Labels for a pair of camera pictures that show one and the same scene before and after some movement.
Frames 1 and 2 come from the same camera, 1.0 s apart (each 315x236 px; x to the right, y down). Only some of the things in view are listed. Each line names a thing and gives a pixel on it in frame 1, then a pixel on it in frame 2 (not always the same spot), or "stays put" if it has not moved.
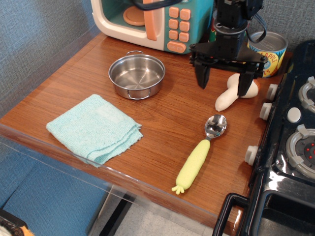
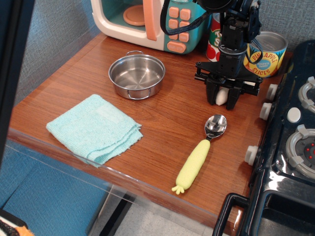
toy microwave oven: x=174 y=28 stays put
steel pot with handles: x=137 y=76 stays put
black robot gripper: x=227 y=53 → x=231 y=71
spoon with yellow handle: x=193 y=166 stays put
